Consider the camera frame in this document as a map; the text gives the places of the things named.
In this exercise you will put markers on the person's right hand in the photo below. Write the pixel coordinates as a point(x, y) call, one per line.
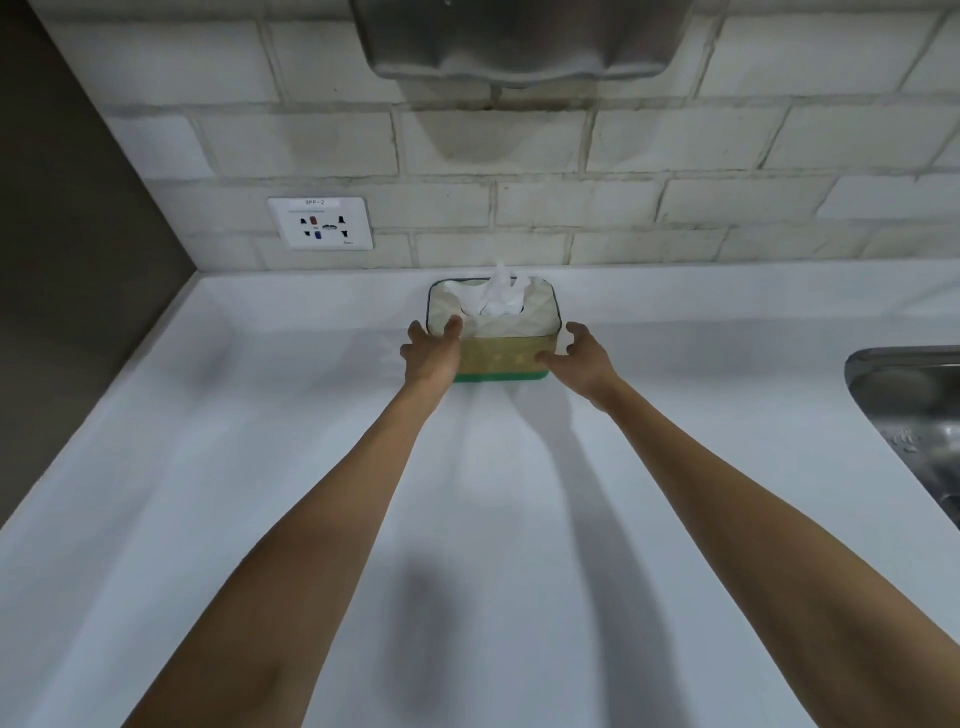
point(588, 370)

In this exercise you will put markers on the person's left hand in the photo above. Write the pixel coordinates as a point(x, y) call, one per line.
point(430, 358)

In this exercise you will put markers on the person's left thumb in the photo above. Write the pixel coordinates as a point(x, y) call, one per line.
point(452, 325)

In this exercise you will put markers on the person's right thumb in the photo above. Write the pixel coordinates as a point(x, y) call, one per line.
point(551, 361)

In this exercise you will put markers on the green and white tissue box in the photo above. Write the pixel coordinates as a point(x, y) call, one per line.
point(506, 352)

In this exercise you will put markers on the person's right forearm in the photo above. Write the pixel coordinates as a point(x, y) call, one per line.
point(757, 555)

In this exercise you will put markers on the person's left forearm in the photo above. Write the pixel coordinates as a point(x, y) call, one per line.
point(300, 570)

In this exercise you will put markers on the white tissue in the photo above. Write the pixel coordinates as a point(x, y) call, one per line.
point(501, 292)

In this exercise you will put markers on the steel hand dryer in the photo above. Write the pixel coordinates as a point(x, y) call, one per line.
point(517, 37)

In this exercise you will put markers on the steel sink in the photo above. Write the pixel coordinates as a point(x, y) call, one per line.
point(911, 420)

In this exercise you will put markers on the white wall socket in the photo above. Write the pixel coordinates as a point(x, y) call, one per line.
point(321, 223)

